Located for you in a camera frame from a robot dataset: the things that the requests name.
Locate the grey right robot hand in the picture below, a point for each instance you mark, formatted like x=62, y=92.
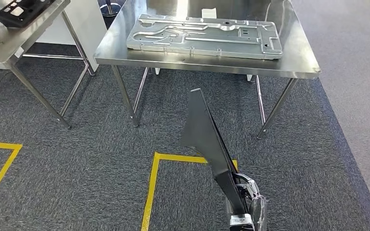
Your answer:
x=255, y=204

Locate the black plastic plate holder part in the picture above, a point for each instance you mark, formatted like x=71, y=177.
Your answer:
x=204, y=134
x=39, y=6

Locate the steel workbench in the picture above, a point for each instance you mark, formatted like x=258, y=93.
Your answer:
x=114, y=47

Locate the stamped grey metal panel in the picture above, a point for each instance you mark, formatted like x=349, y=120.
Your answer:
x=204, y=44

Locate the white paper label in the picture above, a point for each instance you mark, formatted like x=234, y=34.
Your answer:
x=209, y=13

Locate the white partition panel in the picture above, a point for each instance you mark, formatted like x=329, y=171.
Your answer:
x=86, y=25

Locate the steel table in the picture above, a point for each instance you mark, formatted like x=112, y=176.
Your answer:
x=0, y=51

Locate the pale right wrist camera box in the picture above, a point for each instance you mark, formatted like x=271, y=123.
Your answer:
x=241, y=222

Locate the round pedestal base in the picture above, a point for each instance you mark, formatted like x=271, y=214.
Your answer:
x=110, y=11

